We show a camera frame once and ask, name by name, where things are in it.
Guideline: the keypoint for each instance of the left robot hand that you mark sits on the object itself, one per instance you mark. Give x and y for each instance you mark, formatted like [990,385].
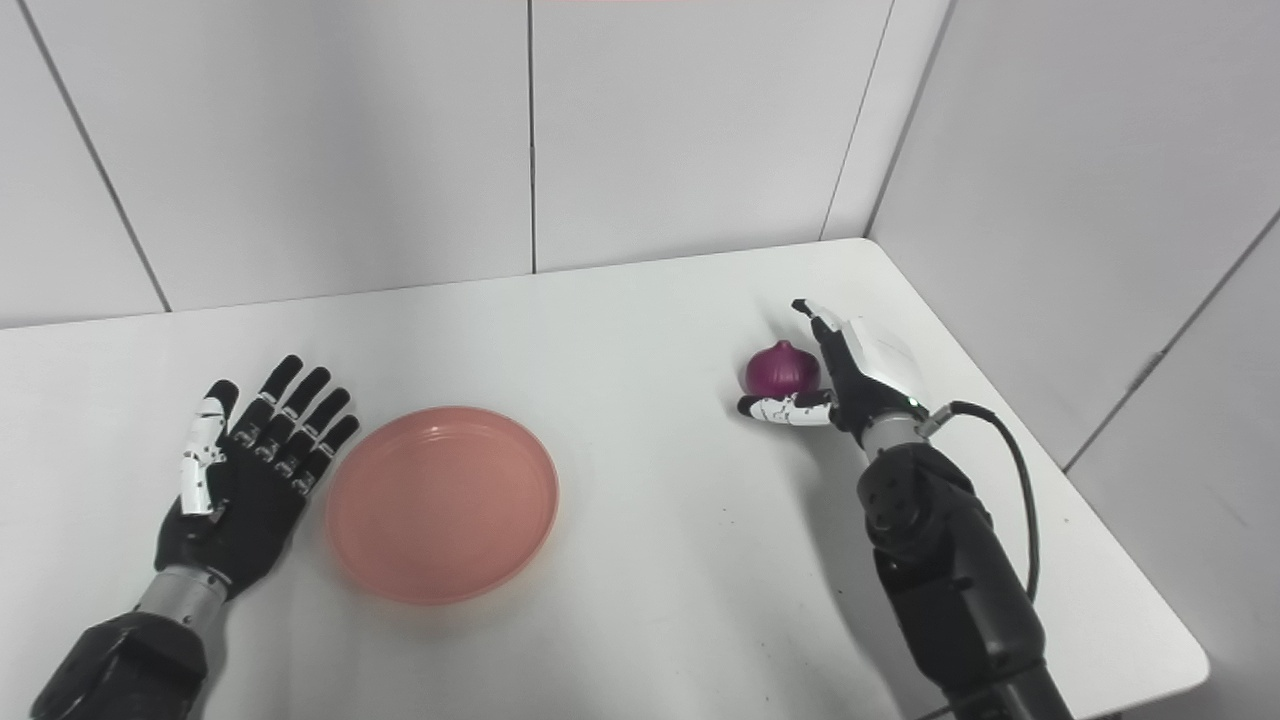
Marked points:
[250,470]

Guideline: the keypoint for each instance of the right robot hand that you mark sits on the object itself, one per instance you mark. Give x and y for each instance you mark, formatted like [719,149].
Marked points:
[845,375]

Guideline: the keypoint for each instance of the purple red onion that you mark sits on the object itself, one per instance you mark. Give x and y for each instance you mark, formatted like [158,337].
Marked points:
[782,369]

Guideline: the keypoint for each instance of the pink round plate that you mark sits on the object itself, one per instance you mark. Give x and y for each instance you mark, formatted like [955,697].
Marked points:
[442,504]

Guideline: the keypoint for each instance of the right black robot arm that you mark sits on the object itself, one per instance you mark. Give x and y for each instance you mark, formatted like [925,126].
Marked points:
[950,580]

